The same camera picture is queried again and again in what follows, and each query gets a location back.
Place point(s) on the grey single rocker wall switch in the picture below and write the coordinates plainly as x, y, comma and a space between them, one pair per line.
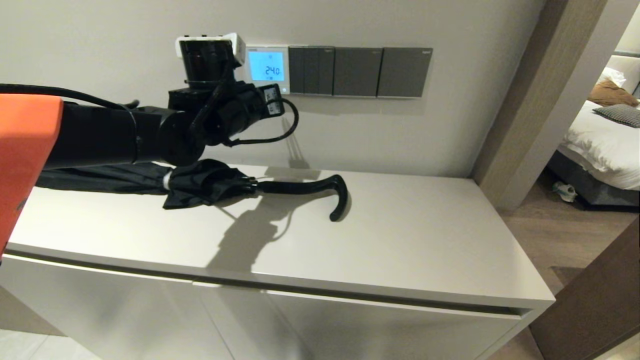
357, 72
404, 73

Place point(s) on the grey triple rocker wall switch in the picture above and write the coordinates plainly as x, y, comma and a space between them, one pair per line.
311, 70

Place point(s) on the white bed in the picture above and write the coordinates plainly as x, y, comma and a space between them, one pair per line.
600, 145

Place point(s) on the white slipper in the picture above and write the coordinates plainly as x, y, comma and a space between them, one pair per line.
565, 192

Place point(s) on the white sideboard cabinet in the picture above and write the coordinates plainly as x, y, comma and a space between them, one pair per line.
400, 240

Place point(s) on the white wall thermostat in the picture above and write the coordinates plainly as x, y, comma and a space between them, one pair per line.
252, 75

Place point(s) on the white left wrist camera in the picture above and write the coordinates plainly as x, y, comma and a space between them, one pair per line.
236, 47

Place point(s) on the checkered pillow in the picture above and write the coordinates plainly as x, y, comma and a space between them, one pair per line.
622, 115

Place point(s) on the white cabinet door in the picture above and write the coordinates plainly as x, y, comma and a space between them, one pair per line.
375, 332
100, 310

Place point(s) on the brown cushion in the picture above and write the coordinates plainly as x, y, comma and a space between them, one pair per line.
610, 94

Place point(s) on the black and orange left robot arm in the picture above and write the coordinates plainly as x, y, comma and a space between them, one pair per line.
100, 135

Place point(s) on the white pillow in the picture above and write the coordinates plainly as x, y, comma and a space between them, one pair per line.
627, 71

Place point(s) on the dark grey bed base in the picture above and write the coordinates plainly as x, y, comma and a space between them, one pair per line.
575, 177

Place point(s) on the dark brown wooden door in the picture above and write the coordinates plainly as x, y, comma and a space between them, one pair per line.
595, 300

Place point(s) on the wood veneer door frame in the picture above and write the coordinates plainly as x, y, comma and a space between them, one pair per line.
540, 100

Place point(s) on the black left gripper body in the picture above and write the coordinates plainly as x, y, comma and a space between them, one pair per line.
250, 107

